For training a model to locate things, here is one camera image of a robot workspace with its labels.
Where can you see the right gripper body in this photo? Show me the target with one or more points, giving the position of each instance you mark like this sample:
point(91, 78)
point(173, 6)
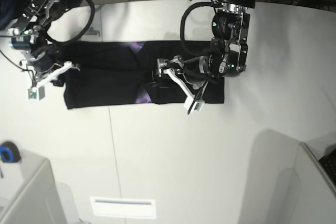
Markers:
point(41, 62)

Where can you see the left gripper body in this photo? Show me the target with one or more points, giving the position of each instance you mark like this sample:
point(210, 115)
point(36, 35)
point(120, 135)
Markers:
point(194, 72)

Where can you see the black T-shirt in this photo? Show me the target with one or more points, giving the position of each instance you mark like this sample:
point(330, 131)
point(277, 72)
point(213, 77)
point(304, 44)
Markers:
point(118, 73)

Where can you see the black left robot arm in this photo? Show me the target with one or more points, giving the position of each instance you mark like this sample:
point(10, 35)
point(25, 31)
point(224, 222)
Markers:
point(229, 28)

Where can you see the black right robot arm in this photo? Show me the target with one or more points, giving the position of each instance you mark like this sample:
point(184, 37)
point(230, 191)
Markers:
point(29, 35)

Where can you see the black blue tape measure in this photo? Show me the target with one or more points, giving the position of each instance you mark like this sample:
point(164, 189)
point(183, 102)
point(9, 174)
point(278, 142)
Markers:
point(10, 152)

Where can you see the white bin left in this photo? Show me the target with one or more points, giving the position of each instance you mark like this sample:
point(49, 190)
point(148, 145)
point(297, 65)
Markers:
point(29, 193)

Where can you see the white bin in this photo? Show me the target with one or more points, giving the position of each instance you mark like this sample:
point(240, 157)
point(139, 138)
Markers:
point(29, 193)
point(310, 197)

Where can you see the black keyboard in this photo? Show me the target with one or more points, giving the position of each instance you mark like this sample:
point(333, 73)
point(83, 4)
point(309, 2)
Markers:
point(329, 165)

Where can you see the white bin right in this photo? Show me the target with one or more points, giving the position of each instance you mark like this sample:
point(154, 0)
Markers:
point(310, 197)

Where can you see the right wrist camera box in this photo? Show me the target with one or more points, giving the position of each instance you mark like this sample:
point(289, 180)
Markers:
point(36, 93)

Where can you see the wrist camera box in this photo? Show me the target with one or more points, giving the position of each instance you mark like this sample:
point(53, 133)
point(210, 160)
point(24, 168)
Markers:
point(36, 93)
point(192, 105)

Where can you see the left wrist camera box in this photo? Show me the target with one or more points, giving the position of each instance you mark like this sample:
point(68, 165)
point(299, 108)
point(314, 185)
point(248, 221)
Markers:
point(192, 105)

